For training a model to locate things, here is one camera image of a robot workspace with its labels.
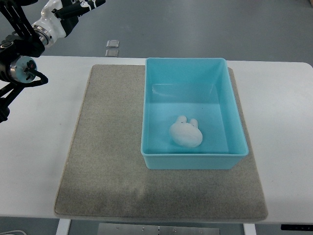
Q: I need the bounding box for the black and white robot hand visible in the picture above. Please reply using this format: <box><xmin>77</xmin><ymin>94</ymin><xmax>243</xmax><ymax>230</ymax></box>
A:
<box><xmin>32</xmin><ymin>0</ymin><xmax>106</xmax><ymax>44</ymax></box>

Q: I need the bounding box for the blue plastic box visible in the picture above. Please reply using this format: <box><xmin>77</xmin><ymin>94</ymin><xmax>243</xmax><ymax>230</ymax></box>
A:
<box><xmin>141</xmin><ymin>58</ymin><xmax>249</xmax><ymax>169</ymax></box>

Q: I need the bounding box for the upper metal floor plate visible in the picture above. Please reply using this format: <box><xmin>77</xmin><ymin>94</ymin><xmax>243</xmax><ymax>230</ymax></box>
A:
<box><xmin>106</xmin><ymin>40</ymin><xmax>119</xmax><ymax>48</ymax></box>

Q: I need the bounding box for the metal floor plate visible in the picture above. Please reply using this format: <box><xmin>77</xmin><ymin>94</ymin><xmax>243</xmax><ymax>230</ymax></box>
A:
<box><xmin>106</xmin><ymin>40</ymin><xmax>119</xmax><ymax>48</ymax></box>
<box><xmin>105</xmin><ymin>49</ymin><xmax>119</xmax><ymax>57</ymax></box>

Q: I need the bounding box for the lower metal floor plate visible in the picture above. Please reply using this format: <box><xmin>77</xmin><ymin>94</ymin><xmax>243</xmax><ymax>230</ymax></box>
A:
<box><xmin>105</xmin><ymin>49</ymin><xmax>119</xmax><ymax>57</ymax></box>

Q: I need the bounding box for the grey felt mat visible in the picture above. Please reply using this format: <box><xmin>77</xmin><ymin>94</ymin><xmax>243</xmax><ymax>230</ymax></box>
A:
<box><xmin>54</xmin><ymin>65</ymin><xmax>268</xmax><ymax>223</ymax></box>

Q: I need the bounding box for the left white table leg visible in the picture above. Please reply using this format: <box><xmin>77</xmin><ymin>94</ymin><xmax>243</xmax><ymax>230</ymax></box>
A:
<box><xmin>56</xmin><ymin>219</ymin><xmax>71</xmax><ymax>235</ymax></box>

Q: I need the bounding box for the white table leg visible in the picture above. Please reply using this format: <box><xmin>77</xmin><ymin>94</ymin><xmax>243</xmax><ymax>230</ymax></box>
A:
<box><xmin>56</xmin><ymin>219</ymin><xmax>71</xmax><ymax>235</ymax></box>
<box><xmin>243</xmin><ymin>223</ymin><xmax>257</xmax><ymax>235</ymax></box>

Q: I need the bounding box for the metal table crossbar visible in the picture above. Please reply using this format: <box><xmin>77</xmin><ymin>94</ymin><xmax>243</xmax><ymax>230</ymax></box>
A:
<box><xmin>97</xmin><ymin>223</ymin><xmax>221</xmax><ymax>235</ymax></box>

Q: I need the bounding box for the right white table leg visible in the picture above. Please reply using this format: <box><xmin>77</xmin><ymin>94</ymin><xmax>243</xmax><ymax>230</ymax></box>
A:
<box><xmin>243</xmin><ymin>223</ymin><xmax>257</xmax><ymax>235</ymax></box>

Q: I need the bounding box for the black table control panel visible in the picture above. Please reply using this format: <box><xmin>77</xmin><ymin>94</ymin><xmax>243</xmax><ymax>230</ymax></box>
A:
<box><xmin>281</xmin><ymin>224</ymin><xmax>313</xmax><ymax>232</ymax></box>

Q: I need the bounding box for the white cable on floor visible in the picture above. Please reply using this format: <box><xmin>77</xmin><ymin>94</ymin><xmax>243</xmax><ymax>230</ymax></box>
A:
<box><xmin>0</xmin><ymin>229</ymin><xmax>25</xmax><ymax>235</ymax></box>

